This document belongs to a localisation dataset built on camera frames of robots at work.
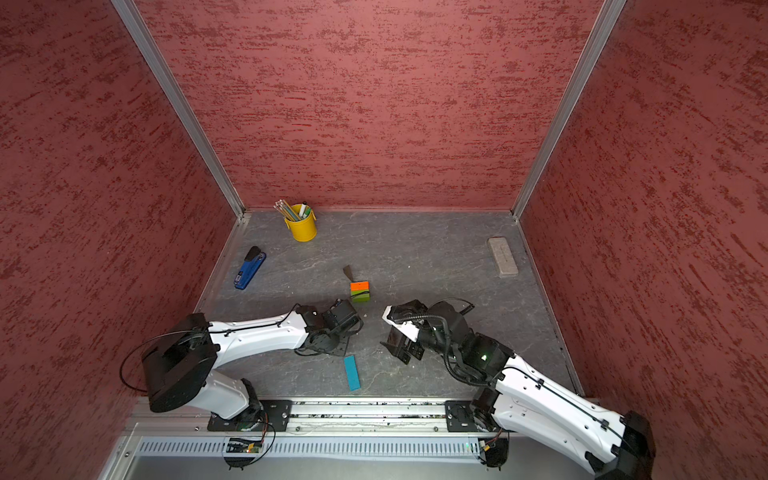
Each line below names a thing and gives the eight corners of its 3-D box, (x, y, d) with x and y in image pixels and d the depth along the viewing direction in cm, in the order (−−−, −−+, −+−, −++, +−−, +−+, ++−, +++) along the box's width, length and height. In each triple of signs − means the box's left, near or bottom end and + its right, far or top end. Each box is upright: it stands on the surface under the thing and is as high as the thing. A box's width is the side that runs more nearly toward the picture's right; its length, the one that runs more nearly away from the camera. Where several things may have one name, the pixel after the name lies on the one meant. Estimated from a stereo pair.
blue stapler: (236, 288, 100) (230, 281, 96) (256, 253, 110) (251, 245, 106) (248, 290, 100) (243, 283, 96) (267, 254, 109) (263, 247, 106)
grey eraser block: (497, 278, 104) (500, 273, 101) (487, 243, 114) (490, 237, 111) (515, 278, 104) (519, 273, 101) (504, 243, 114) (507, 237, 111)
